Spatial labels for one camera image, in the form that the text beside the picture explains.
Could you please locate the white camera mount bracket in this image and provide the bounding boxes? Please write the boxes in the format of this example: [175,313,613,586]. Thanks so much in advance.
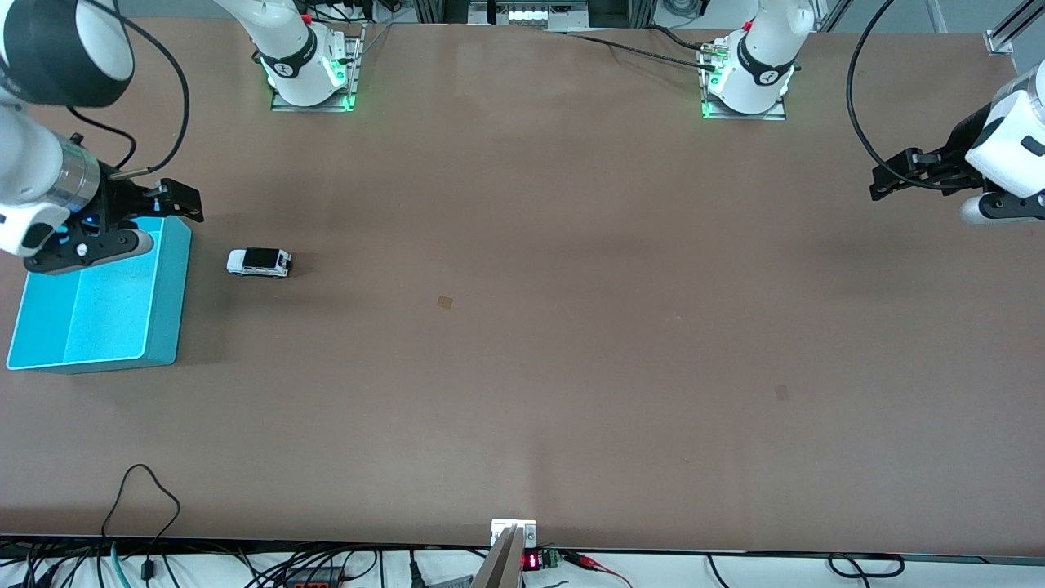
[491,519,538,549]

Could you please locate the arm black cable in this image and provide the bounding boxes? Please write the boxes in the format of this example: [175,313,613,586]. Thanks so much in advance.
[73,0,191,179]
[846,0,981,190]

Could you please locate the red clip lead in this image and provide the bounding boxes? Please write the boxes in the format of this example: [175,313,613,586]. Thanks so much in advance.
[563,551,634,588]

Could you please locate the long black table cable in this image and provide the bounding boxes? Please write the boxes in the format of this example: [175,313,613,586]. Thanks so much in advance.
[562,24,721,73]

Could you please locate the grey camera mount bar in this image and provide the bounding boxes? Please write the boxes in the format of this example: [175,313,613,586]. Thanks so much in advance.
[471,525,524,588]

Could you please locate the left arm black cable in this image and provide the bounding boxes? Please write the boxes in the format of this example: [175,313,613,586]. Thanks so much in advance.
[846,0,981,190]

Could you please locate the black coiled cable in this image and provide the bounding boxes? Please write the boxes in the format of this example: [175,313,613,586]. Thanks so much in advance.
[826,553,906,581]

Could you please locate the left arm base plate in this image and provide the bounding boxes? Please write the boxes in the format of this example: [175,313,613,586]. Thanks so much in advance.
[700,41,788,122]

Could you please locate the teal plastic bin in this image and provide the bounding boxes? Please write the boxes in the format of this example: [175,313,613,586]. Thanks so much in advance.
[7,216,193,375]

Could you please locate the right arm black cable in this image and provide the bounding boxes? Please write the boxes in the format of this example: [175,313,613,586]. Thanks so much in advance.
[73,0,191,179]

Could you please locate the white lit background device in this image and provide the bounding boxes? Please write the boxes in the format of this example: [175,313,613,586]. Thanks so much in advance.
[487,0,590,30]

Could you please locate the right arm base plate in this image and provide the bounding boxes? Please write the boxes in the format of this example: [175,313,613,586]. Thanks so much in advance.
[270,23,365,113]

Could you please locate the white jeep toy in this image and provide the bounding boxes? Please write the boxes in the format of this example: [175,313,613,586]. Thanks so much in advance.
[225,247,294,280]

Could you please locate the thin black looped cable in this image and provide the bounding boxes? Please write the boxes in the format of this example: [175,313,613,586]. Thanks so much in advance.
[101,463,181,582]

